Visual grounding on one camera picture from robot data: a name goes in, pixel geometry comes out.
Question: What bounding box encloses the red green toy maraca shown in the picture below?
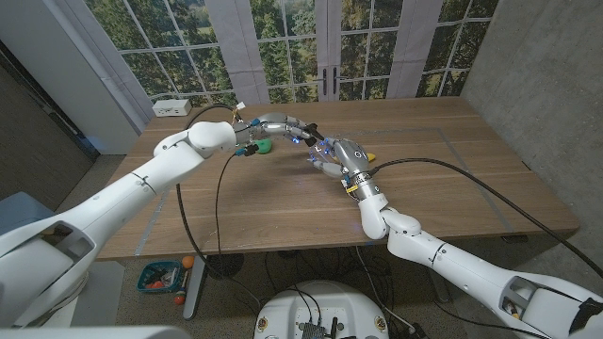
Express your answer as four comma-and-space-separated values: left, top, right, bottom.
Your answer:
172, 270, 188, 306

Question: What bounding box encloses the black spray bottle head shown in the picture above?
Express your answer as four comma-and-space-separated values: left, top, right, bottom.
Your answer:
302, 122, 327, 148

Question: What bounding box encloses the black round floor fan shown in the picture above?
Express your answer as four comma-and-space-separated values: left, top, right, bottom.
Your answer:
206, 252, 245, 282

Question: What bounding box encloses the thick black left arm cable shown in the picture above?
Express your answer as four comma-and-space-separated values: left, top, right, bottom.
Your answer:
174, 103, 264, 311

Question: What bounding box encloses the white robot torso base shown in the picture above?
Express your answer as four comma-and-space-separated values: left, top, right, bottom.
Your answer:
253, 280, 390, 339

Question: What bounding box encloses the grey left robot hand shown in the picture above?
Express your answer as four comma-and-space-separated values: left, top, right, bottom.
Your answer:
234, 111, 326, 152

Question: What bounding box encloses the white robot torso edge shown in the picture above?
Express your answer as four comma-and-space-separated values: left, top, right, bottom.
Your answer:
0, 324, 192, 339

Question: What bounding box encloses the grey table leg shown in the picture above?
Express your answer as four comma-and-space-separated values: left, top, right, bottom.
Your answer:
431, 280, 453, 303

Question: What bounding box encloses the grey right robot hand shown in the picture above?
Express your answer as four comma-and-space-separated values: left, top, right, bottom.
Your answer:
308, 137, 382, 202

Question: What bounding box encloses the printed window backdrop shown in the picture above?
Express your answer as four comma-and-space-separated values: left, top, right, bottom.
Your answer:
60, 0, 500, 108

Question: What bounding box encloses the teal toy basket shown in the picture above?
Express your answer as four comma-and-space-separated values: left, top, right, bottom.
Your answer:
137, 260, 184, 295

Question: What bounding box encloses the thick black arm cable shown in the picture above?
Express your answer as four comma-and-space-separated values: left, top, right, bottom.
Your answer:
174, 103, 264, 311
369, 156, 603, 280

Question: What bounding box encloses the white power strip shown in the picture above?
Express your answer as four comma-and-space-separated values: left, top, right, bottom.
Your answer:
152, 98, 193, 119

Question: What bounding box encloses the white flat board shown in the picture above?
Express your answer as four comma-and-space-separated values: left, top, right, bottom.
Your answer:
46, 261, 126, 329

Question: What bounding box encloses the thin black left wrist cable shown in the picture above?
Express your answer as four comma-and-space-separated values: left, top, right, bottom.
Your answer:
214, 153, 236, 256

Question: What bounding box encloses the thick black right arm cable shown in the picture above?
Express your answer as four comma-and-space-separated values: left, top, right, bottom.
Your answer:
369, 156, 603, 280

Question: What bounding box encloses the white table leg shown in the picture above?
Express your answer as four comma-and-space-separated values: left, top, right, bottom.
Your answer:
182, 255, 209, 321

